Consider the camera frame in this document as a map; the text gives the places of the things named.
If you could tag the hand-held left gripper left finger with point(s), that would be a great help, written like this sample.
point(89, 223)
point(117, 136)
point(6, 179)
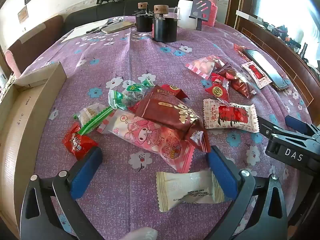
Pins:
point(85, 172)

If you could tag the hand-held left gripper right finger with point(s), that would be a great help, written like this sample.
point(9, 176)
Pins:
point(222, 177)

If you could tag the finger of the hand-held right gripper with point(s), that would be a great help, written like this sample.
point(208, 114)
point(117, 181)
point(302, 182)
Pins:
point(297, 123)
point(270, 128)

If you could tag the red white-print candy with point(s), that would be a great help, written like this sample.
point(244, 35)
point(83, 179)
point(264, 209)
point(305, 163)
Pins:
point(77, 142)

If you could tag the white candy packet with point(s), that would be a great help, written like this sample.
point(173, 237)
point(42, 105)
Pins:
point(185, 187)

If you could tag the red gold-emblem candy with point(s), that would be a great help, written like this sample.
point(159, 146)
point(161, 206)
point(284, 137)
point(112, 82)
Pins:
point(175, 91)
point(217, 90)

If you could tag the cardboard box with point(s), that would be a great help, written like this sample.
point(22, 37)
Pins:
point(15, 135)

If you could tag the green clear snack packet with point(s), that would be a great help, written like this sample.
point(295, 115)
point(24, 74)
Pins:
point(125, 97)

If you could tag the large white red-label packet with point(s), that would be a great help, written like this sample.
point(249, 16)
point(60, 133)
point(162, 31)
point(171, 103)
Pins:
point(225, 115)

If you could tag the small white red-label packet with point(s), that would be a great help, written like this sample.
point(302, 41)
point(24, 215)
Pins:
point(257, 73)

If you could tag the dark red foil packet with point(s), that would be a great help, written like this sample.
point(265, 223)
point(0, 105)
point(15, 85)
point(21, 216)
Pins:
point(237, 78)

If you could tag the green-striped clear snack packet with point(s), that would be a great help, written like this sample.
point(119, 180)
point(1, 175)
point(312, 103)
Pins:
point(90, 112)

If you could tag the black smartphone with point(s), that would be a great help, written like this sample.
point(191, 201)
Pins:
point(267, 67)

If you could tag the brown wooden bench backrest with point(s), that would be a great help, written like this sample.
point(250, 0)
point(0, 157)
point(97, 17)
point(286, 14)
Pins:
point(287, 52)

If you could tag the large pink cartoon snack packet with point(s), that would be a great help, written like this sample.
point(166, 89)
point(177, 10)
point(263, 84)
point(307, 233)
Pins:
point(147, 135)

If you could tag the large dark red snack packet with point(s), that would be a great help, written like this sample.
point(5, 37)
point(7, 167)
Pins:
point(170, 115)

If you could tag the flat red packet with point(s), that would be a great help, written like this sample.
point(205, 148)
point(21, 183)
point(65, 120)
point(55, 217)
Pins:
point(240, 51)

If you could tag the dark gear pile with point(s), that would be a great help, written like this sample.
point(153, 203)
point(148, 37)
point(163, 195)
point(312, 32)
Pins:
point(287, 37)

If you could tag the small pink clear snack packet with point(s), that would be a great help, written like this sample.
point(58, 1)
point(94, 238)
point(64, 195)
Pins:
point(202, 66)

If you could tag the white flat box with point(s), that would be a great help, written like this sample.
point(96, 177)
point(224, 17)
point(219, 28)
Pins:
point(250, 17)

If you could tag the pink cloth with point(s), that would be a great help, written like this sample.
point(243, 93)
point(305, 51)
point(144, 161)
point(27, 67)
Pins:
point(15, 65)

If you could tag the pink thermos bottle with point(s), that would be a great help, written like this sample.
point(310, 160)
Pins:
point(212, 12)

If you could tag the purple floral tablecloth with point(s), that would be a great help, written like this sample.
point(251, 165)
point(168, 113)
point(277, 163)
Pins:
point(160, 60)

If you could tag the black phone stand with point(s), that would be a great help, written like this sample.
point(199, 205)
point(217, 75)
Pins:
point(200, 8)

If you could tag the brown upholstered chair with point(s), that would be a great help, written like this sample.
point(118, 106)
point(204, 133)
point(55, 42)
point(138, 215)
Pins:
point(37, 40)

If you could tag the white paper sheet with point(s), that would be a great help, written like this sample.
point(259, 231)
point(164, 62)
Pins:
point(80, 31)

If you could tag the white cup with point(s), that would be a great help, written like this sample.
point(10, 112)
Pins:
point(185, 15)

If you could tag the black canister with wooden lid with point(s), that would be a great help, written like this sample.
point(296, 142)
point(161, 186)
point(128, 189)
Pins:
point(143, 23)
point(163, 30)

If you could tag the black pen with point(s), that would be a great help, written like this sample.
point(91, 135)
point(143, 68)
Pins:
point(100, 27)

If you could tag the tan notebook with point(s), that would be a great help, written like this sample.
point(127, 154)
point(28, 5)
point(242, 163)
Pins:
point(118, 26)

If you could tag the black sofa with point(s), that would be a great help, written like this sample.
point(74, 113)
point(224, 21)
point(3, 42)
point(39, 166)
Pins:
point(82, 15)

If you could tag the small wall plaque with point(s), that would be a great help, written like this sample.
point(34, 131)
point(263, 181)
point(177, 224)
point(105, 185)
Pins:
point(22, 15)

